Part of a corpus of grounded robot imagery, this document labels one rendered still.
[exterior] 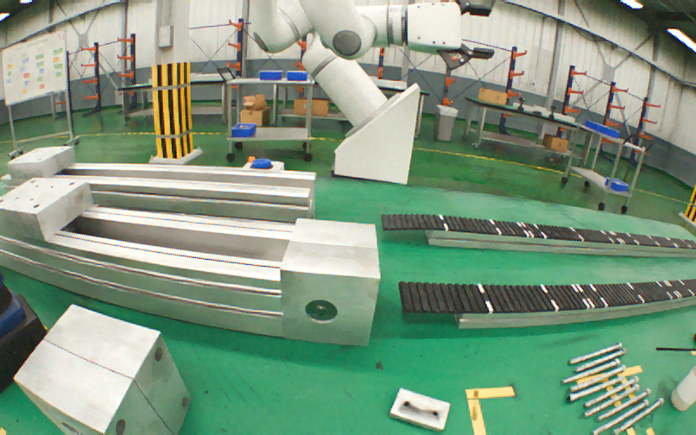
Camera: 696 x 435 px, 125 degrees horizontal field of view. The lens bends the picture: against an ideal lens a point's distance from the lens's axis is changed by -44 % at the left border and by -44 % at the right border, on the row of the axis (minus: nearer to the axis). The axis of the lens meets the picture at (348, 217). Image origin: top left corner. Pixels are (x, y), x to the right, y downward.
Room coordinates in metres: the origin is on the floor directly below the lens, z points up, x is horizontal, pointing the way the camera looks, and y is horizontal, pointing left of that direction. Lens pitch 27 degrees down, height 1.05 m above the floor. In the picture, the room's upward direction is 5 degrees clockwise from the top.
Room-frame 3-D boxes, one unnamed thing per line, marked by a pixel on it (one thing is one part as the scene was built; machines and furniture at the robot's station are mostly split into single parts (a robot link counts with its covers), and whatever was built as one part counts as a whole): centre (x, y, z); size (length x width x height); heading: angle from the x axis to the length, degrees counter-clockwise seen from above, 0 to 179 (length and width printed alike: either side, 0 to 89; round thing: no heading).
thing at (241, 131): (3.44, 1.00, 0.50); 1.03 x 0.55 x 1.01; 101
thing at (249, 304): (0.27, 0.46, 0.82); 0.80 x 0.10 x 0.09; 91
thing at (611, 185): (3.22, -3.25, 0.50); 1.03 x 0.55 x 1.01; 4
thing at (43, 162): (0.45, 0.71, 0.87); 0.16 x 0.11 x 0.07; 91
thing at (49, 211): (0.27, 0.46, 0.87); 0.16 x 0.11 x 0.07; 91
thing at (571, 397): (0.14, -0.30, 0.78); 0.11 x 0.01 x 0.01; 96
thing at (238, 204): (0.46, 0.46, 0.82); 0.80 x 0.10 x 0.09; 91
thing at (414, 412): (0.14, -0.08, 0.78); 0.05 x 0.03 x 0.01; 68
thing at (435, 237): (0.47, -0.62, 0.79); 0.96 x 0.04 x 0.03; 91
